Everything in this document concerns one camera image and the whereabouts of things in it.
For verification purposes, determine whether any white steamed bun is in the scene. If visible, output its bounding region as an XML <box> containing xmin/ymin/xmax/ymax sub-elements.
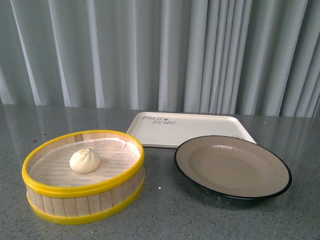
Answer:
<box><xmin>69</xmin><ymin>149</ymin><xmax>101</xmax><ymax>174</ymax></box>

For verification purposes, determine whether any beige plate with black rim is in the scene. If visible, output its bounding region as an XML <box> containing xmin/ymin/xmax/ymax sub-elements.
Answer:
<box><xmin>174</xmin><ymin>135</ymin><xmax>292</xmax><ymax>200</ymax></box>

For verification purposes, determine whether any white bear print tray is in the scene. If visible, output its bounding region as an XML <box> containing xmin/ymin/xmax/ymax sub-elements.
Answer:
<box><xmin>126</xmin><ymin>112</ymin><xmax>256</xmax><ymax>149</ymax></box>

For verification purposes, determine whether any yellow rimmed bamboo steamer basket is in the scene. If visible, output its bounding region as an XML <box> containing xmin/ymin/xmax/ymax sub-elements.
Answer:
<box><xmin>21</xmin><ymin>130</ymin><xmax>145</xmax><ymax>225</ymax></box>

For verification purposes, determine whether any grey pleated curtain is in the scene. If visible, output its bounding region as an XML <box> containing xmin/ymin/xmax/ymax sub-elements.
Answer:
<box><xmin>0</xmin><ymin>0</ymin><xmax>320</xmax><ymax>117</ymax></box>

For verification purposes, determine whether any white steamer liner paper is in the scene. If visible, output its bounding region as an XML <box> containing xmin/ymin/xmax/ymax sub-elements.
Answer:
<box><xmin>29</xmin><ymin>138</ymin><xmax>141</xmax><ymax>187</ymax></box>

